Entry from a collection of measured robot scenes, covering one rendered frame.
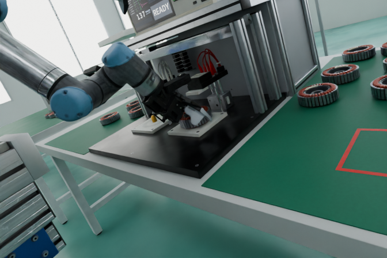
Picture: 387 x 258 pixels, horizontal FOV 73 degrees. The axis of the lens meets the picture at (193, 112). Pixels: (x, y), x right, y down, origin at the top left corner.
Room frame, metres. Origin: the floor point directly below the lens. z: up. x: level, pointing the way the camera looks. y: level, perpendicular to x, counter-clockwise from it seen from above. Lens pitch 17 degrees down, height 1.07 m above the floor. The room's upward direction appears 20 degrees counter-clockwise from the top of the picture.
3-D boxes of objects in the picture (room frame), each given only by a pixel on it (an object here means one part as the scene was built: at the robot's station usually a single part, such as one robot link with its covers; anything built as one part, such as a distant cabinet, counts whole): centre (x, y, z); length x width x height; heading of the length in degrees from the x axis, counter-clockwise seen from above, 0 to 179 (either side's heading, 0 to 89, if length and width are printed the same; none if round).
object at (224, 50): (1.08, -0.11, 0.92); 0.66 x 0.01 x 0.30; 41
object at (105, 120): (1.44, 0.45, 0.77); 0.11 x 0.11 x 0.04
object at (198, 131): (0.83, 0.00, 0.78); 0.15 x 0.15 x 0.01; 41
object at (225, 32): (0.98, 0.00, 1.03); 0.62 x 0.01 x 0.03; 41
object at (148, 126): (1.01, 0.16, 0.78); 0.15 x 0.15 x 0.01; 41
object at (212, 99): (0.92, -0.11, 0.80); 0.08 x 0.05 x 0.06; 41
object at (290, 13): (0.93, -0.44, 0.91); 0.28 x 0.03 x 0.32; 131
